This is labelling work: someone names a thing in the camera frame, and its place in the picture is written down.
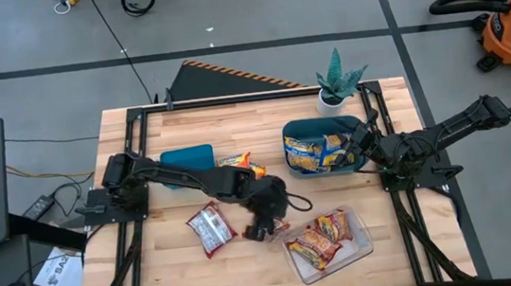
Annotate shallow teal plastic bin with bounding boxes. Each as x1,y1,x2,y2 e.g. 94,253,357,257
158,143,219,190

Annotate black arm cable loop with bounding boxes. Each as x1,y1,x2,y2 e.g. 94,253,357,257
283,189,315,216

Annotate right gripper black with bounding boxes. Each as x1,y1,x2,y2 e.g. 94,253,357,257
328,119,386,169

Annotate black hazard-striped floor mat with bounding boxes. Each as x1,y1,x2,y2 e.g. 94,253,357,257
165,46,308,103

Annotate red Maruchan beef ramen pack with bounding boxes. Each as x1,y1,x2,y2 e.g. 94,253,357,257
313,207,355,246
240,216,293,246
284,223,346,275
183,198,241,262

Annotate deep teal plastic bin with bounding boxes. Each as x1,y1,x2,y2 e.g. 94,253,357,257
280,112,370,182

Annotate yellow floor cable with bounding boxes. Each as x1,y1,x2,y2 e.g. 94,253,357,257
4,155,97,186

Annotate orange Maruchan ramen pack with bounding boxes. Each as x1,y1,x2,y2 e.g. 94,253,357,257
246,159,269,181
216,151,255,171

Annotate long black floor cable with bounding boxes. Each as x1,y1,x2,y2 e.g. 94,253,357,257
86,0,160,111

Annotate snake plant in white pot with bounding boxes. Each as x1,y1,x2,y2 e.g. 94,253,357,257
309,44,374,119

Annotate black power adapter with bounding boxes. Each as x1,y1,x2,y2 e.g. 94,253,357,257
20,192,59,223

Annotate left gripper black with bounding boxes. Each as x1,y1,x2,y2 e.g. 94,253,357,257
238,173,295,245

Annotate clear plastic bin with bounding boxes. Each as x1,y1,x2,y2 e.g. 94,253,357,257
277,203,379,286

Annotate blue Maruchan ramen pack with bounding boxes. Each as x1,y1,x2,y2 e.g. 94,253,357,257
318,131,360,170
282,132,332,178

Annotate black aluminium table frame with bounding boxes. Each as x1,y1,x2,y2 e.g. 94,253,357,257
61,70,480,286

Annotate white printed cardboard box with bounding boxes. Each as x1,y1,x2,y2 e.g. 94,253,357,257
28,243,87,286

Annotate coiled black cable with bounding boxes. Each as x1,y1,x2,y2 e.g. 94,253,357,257
119,0,159,20

